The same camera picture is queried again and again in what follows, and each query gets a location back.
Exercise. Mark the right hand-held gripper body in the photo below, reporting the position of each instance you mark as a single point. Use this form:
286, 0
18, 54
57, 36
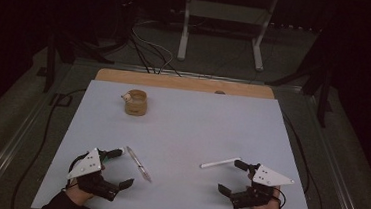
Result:
253, 196

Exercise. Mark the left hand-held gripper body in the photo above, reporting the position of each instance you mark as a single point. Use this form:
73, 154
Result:
98, 186

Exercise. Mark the clear pen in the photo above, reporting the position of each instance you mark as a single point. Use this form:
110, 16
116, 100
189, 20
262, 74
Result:
138, 164

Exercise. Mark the white pen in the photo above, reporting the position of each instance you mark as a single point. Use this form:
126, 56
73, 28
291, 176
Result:
219, 163

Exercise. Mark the wooden pen holder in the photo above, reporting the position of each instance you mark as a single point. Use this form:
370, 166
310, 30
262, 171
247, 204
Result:
136, 105

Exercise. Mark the person's left hand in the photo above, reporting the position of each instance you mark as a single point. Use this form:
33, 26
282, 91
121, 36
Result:
77, 196

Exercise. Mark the white table board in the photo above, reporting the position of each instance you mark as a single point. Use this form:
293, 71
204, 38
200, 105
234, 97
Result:
185, 128

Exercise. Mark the black floor stand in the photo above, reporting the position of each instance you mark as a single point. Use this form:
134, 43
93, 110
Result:
323, 92
50, 63

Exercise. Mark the white metal stand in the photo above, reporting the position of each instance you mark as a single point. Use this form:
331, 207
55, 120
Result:
184, 34

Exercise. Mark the metal floor rail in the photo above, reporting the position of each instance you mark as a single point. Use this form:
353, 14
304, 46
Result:
335, 169
10, 144

